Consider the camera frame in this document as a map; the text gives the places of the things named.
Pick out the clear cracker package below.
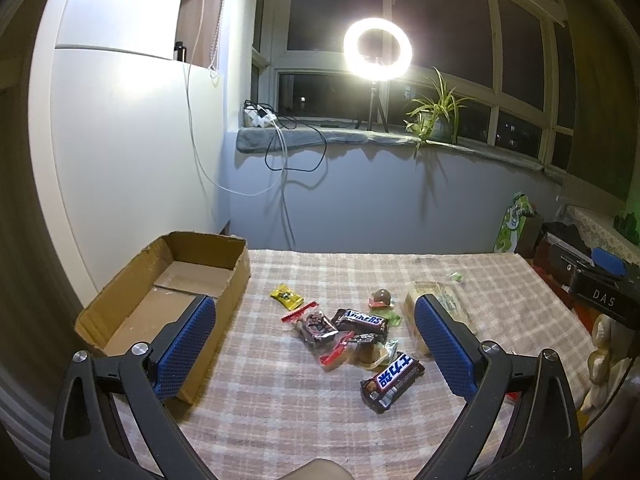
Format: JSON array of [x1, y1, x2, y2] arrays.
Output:
[[401, 281, 477, 358]]

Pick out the Snickers bar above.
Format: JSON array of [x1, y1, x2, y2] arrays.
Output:
[[360, 352, 425, 414], [332, 309, 388, 337]]

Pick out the green candy wrapper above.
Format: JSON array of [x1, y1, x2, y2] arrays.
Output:
[[378, 309, 402, 327]]

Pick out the round chocolate jelly cup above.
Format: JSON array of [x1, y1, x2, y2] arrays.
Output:
[[368, 288, 395, 309]]

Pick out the yellow candy packet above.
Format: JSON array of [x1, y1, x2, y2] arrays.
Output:
[[270, 284, 304, 311]]

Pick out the red dark snack packet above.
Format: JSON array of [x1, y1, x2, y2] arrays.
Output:
[[281, 301, 338, 347]]

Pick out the gloved right hand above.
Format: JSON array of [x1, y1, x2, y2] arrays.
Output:
[[580, 314, 634, 415]]

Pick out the lace covered side table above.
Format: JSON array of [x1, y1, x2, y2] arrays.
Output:
[[559, 205, 640, 264]]

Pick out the green cartoon bag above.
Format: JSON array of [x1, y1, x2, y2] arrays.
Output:
[[494, 192, 536, 252]]

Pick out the brown cardboard box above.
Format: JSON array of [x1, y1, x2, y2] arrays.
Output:
[[75, 231, 250, 404]]

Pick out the potted spider plant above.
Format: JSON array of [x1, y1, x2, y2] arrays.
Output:
[[405, 67, 475, 151]]

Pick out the pink plaid tablecloth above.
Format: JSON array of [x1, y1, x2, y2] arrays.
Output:
[[171, 250, 591, 479]]

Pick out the black tripod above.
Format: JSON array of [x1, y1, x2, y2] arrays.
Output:
[[356, 81, 390, 133]]

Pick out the white cabinet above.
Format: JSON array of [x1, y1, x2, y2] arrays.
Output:
[[28, 0, 229, 304]]

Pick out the grey windowsill cloth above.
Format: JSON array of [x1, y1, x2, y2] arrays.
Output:
[[235, 126, 566, 183]]

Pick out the white power strip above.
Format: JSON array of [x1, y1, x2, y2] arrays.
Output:
[[243, 102, 278, 129]]

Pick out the black bottle on shelf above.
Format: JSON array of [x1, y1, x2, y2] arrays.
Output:
[[174, 41, 188, 62]]

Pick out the ring light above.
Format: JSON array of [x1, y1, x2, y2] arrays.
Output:
[[343, 18, 413, 82]]

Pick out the white cable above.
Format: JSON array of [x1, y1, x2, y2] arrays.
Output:
[[184, 0, 292, 198]]

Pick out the black cable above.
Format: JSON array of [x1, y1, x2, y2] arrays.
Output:
[[243, 100, 329, 174]]

